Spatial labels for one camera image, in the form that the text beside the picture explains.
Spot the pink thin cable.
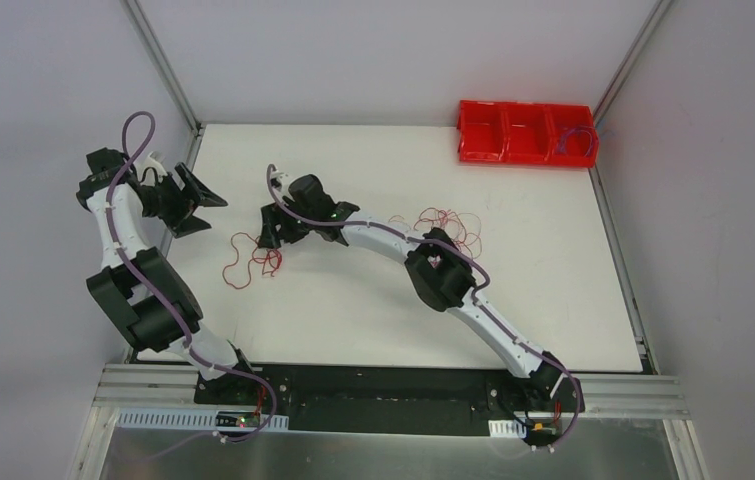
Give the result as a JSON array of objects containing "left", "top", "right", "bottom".
[{"left": 386, "top": 211, "right": 481, "bottom": 256}]

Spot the lavender thin cable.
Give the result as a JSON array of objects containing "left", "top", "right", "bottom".
[{"left": 555, "top": 119, "right": 613, "bottom": 160}]

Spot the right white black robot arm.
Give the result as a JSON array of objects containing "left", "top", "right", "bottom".
[{"left": 265, "top": 165, "right": 584, "bottom": 410}]

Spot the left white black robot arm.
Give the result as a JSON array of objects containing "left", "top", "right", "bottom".
[{"left": 76, "top": 148, "right": 262, "bottom": 405}]

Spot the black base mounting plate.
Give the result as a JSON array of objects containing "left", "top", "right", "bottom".
[{"left": 194, "top": 363, "right": 585, "bottom": 436}]

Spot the red three-compartment plastic bin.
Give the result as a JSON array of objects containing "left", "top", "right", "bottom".
[{"left": 457, "top": 100, "right": 600, "bottom": 169}]

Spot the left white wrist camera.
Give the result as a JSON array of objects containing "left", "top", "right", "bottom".
[{"left": 142, "top": 151, "right": 167, "bottom": 175}]

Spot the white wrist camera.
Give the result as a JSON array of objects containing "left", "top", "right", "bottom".
[
  {"left": 142, "top": 151, "right": 167, "bottom": 175},
  {"left": 270, "top": 170, "right": 292, "bottom": 192}
]

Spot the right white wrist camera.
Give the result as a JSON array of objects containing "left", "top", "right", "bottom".
[{"left": 270, "top": 170, "right": 292, "bottom": 192}]

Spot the aluminium front rail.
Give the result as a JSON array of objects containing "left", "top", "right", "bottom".
[{"left": 93, "top": 364, "right": 691, "bottom": 420}]

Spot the white slotted cable duct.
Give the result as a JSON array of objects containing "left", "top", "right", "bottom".
[{"left": 116, "top": 408, "right": 267, "bottom": 433}]

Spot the left aluminium frame post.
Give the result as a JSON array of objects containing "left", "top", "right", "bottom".
[{"left": 120, "top": 0, "right": 202, "bottom": 136}]

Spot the aluminium frame post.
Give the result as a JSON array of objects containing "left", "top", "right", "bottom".
[
  {"left": 593, "top": 0, "right": 677, "bottom": 124},
  {"left": 120, "top": 0, "right": 202, "bottom": 136}
]

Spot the right aluminium frame post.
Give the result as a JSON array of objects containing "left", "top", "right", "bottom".
[{"left": 593, "top": 0, "right": 677, "bottom": 124}]

